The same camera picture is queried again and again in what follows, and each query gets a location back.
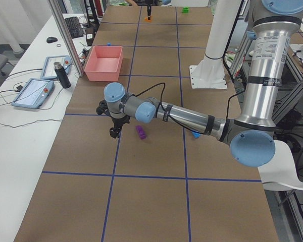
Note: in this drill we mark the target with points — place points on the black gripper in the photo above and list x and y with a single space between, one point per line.
149 10
116 122

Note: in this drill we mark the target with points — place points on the orange toy block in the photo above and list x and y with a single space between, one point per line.
148 18

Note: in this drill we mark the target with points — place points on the purple toy block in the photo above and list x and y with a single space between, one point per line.
141 132

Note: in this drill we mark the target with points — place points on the green toy block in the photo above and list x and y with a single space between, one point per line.
185 10

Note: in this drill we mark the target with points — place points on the long blue toy block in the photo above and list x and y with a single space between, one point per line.
196 134

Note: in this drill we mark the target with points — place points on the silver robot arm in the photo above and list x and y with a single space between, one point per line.
250 135

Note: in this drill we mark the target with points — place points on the pink plastic box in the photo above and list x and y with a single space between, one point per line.
104 63

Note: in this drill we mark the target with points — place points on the brown paper table cover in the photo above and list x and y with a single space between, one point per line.
168 187

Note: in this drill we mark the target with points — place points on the black keyboard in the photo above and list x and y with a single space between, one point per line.
74 27

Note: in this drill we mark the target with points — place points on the dark water bottle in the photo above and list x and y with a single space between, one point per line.
62 75

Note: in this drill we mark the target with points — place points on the near teach pendant tablet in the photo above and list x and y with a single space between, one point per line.
34 93

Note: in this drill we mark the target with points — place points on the black computer mouse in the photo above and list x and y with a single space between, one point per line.
51 39

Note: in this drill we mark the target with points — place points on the white chair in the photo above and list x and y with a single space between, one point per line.
280 174

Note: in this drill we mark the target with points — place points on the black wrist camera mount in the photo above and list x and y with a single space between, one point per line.
102 108

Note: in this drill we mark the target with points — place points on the white camera pillar base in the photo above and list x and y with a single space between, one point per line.
209 73

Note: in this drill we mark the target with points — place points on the aluminium frame post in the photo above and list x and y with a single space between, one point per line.
64 32

